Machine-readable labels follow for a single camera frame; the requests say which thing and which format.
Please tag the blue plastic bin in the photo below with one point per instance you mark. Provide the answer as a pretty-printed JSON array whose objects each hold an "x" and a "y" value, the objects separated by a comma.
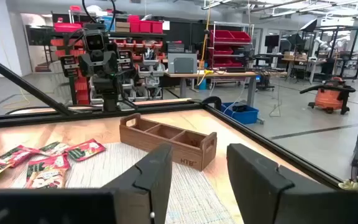
[{"x": 244, "y": 116}]

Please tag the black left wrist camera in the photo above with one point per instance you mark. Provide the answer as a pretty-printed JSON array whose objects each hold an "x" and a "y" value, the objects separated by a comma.
[{"x": 94, "y": 40}]

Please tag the orange shop vacuum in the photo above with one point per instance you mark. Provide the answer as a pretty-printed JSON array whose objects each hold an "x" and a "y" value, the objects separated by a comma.
[{"x": 328, "y": 98}]

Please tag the grey woven placemat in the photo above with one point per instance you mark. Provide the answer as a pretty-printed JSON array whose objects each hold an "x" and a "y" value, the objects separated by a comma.
[{"x": 104, "y": 168}]

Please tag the black softbox light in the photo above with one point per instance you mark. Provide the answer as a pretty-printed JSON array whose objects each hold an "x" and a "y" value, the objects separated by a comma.
[{"x": 310, "y": 26}]

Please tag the black metal table frame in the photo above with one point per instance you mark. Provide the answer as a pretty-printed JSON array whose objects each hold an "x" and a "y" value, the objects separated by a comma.
[{"x": 166, "y": 109}]

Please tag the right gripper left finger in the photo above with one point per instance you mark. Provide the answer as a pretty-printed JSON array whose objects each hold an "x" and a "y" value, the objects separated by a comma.
[{"x": 148, "y": 186}]

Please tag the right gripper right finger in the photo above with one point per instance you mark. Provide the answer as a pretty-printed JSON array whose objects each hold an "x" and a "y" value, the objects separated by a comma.
[{"x": 259, "y": 193}]

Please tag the metal rack with red bins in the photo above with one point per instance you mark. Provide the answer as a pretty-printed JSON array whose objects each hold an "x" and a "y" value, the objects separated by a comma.
[{"x": 228, "y": 36}]

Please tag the wooden compartment tea box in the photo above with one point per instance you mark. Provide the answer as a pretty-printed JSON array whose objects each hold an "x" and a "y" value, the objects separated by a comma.
[{"x": 179, "y": 155}]

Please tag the wooden workbench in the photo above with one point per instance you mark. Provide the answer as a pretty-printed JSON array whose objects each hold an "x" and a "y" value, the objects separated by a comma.
[{"x": 216, "y": 74}]

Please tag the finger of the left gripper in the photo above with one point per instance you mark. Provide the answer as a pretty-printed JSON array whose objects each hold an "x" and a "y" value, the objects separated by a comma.
[
  {"x": 125, "y": 60},
  {"x": 69, "y": 66}
]

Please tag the red strawberry tea packet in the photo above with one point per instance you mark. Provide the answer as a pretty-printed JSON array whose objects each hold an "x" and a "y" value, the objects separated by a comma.
[
  {"x": 11, "y": 156},
  {"x": 84, "y": 149},
  {"x": 54, "y": 148},
  {"x": 47, "y": 165}
]

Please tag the black monitor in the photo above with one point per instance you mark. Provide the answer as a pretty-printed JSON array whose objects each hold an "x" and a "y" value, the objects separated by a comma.
[{"x": 272, "y": 41}]

